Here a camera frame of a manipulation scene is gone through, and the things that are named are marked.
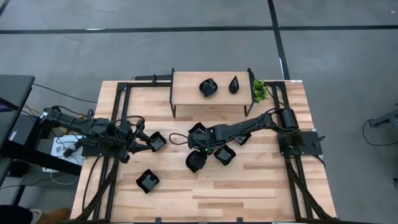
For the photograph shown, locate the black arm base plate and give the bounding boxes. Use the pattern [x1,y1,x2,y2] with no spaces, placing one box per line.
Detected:
[277,130,324,156]
[81,144,125,157]

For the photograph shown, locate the black square wavy mini plate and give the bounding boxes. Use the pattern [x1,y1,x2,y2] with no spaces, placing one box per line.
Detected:
[135,169,160,195]
[188,121,208,135]
[233,133,252,146]
[213,144,237,167]
[148,131,168,153]

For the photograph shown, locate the black desk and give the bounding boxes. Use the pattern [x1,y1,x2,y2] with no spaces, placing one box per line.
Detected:
[0,74,83,215]

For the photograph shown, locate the green potted plant white pot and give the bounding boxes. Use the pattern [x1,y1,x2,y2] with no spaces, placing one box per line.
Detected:
[252,79,271,104]

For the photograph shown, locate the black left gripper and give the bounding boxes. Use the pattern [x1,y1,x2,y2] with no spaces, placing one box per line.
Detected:
[115,118,156,156]

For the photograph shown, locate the grey metal stand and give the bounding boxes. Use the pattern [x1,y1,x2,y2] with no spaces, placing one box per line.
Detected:
[368,104,398,135]

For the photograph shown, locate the white paper sheet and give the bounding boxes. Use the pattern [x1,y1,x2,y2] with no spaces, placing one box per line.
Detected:
[51,135,84,166]

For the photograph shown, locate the black leaf shaped mini plate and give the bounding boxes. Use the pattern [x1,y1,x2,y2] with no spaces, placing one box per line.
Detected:
[185,149,208,174]
[198,77,219,98]

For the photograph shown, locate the black floor cable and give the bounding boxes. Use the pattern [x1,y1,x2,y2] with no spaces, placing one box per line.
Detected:
[362,119,398,147]
[32,83,98,104]

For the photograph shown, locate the black computer box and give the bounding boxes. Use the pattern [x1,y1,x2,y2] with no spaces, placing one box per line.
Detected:
[7,114,40,146]

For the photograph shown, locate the black teardrop mini plate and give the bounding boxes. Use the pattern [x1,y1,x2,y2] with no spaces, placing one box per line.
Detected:
[228,75,241,95]

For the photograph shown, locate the wooden riser shelf black legs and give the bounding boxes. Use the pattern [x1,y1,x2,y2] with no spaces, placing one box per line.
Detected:
[169,67,256,118]

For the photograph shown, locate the black aluminium rail frame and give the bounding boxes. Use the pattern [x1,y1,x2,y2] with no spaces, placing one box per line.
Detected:
[269,80,338,222]
[73,81,172,223]

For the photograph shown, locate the black mount bar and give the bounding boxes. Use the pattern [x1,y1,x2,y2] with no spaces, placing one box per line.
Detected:
[133,73,172,82]

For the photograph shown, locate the black clamp handle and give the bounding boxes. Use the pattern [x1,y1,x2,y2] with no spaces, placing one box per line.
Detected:
[312,134,326,147]

